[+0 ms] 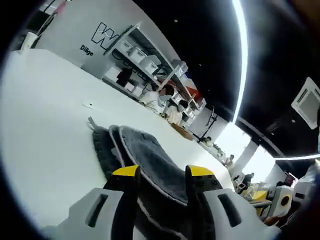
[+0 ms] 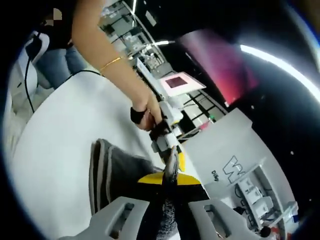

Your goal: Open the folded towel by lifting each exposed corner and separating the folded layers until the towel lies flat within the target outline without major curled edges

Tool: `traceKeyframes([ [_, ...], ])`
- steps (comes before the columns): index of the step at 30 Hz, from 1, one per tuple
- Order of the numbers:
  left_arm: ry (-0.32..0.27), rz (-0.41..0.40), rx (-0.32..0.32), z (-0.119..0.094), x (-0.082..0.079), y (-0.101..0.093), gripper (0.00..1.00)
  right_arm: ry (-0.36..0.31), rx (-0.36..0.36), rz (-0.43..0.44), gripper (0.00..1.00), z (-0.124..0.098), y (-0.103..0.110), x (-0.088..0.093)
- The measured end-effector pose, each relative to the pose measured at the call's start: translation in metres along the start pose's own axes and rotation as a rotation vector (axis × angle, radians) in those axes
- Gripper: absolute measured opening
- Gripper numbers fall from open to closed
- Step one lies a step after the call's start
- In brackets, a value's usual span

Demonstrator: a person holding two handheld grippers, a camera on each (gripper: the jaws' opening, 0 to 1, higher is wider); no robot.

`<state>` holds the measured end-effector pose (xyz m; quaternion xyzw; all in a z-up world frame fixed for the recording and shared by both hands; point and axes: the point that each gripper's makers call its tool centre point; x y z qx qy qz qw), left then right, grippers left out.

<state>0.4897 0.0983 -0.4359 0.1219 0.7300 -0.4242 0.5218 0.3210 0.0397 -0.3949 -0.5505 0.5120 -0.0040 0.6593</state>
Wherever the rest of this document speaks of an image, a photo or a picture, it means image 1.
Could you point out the brown wooden tray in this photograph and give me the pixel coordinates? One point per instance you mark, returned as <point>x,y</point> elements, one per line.
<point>183,132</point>

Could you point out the white ceiling air vent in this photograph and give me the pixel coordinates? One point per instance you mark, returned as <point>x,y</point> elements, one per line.
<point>306,105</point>

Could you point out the grey partition panel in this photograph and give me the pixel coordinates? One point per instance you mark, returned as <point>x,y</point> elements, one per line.
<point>75,32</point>

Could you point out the person's right hand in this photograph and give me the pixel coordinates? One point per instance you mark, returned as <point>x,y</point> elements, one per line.
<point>273,221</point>

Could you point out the black bag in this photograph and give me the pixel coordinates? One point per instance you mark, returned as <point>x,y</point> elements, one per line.
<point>124,75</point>

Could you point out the grey towel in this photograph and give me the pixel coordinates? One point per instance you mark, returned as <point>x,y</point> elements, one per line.
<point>155,160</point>

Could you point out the metal storage shelf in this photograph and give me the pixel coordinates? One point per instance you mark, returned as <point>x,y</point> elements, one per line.
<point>140,40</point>

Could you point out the row of white storage boxes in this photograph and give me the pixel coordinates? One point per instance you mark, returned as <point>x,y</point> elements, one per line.
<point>135,52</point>

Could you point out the ceiling light strip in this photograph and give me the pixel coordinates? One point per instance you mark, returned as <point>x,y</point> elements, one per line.
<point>243,50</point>
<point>297,157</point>

